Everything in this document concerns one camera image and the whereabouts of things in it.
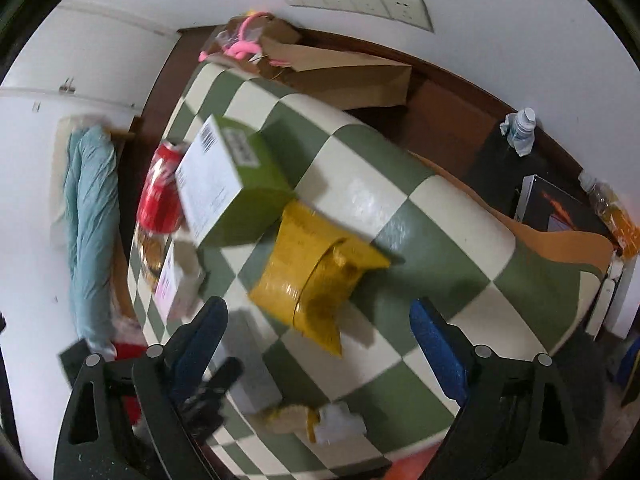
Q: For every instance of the yellow snack packet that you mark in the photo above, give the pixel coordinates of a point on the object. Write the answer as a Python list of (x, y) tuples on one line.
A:
[(300, 255)]

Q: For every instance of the white door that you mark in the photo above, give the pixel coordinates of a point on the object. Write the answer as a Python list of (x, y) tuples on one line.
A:
[(100, 60)]

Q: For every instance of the orange drink bottle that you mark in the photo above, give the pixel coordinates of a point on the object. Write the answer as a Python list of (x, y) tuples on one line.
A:
[(612, 215)]

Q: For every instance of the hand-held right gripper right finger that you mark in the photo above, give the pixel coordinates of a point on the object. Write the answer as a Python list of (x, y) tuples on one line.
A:
[(440, 355)]

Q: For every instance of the white paper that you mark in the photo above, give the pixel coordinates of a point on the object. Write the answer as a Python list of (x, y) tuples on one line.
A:
[(340, 422)]

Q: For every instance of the black box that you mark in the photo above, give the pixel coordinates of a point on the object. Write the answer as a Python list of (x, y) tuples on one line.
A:
[(550, 205)]

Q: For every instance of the wall socket strip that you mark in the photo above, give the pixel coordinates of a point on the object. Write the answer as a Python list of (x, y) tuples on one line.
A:
[(355, 2)]

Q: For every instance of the pink toy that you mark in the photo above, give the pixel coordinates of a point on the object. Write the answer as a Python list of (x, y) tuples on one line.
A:
[(240, 50)]

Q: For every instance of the small white and pink box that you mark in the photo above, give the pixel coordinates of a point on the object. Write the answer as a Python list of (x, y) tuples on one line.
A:
[(175, 280)]

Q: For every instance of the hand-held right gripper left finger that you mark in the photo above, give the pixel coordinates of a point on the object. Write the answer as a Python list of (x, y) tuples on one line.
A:
[(192, 355)]

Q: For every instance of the orange cloth under tablecloth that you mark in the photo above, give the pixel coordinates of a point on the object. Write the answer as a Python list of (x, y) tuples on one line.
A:
[(565, 245)]

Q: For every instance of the brown cardboard box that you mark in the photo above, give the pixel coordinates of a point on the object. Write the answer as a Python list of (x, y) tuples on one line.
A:
[(445, 125)]

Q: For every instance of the light blue duvet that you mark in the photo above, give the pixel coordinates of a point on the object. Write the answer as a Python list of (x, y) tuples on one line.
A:
[(90, 220)]

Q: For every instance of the green box with white label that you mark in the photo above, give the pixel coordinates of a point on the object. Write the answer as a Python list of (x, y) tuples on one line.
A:
[(250, 195)]

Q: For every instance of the green cream checkered tablecloth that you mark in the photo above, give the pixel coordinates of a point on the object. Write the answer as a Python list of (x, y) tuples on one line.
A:
[(375, 170)]

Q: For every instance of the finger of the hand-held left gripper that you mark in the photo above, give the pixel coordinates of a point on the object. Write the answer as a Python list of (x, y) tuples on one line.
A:
[(222, 380)]

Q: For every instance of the brown paper bag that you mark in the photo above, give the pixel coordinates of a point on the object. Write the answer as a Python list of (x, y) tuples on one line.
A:
[(340, 80)]

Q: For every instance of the clear plastic bottle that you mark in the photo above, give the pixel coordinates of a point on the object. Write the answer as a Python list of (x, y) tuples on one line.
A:
[(522, 127)]

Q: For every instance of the yellow wrapper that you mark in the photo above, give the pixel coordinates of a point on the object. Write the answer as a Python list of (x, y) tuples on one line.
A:
[(290, 420)]

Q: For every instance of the red soda can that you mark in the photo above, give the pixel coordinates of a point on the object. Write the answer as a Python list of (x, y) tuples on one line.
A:
[(157, 195)]

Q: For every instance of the brown snack packet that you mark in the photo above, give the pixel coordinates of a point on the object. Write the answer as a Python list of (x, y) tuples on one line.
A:
[(147, 255)]

